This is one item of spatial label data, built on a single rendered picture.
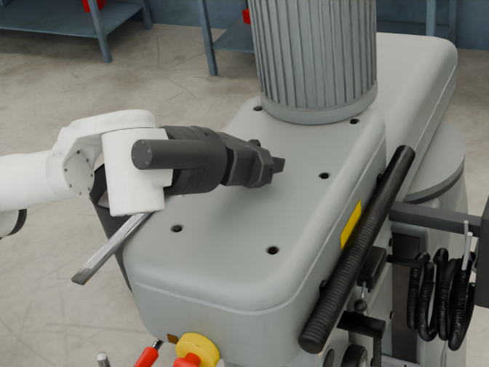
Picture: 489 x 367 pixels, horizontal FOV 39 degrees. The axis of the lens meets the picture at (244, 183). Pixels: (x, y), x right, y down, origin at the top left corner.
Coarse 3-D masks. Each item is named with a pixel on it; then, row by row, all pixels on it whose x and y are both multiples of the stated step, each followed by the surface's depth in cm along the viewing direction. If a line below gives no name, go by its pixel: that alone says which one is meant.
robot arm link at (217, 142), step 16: (192, 128) 88; (208, 128) 91; (208, 144) 87; (224, 144) 92; (240, 144) 95; (224, 160) 89; (240, 160) 91; (256, 160) 93; (272, 160) 94; (208, 176) 87; (224, 176) 92; (240, 176) 92; (256, 176) 93; (272, 176) 94; (192, 192) 89
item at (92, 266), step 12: (132, 216) 98; (144, 216) 98; (120, 228) 96; (132, 228) 96; (108, 240) 94; (120, 240) 94; (108, 252) 92; (84, 264) 91; (96, 264) 91; (84, 276) 89
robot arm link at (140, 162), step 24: (120, 144) 80; (144, 144) 77; (168, 144) 78; (192, 144) 81; (120, 168) 80; (144, 168) 77; (168, 168) 80; (192, 168) 83; (120, 192) 80; (144, 192) 80; (168, 192) 86; (120, 216) 83
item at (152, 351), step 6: (156, 342) 104; (162, 342) 104; (150, 348) 102; (156, 348) 103; (144, 354) 102; (150, 354) 102; (156, 354) 102; (138, 360) 101; (144, 360) 101; (150, 360) 101; (138, 366) 100; (144, 366) 100; (150, 366) 101
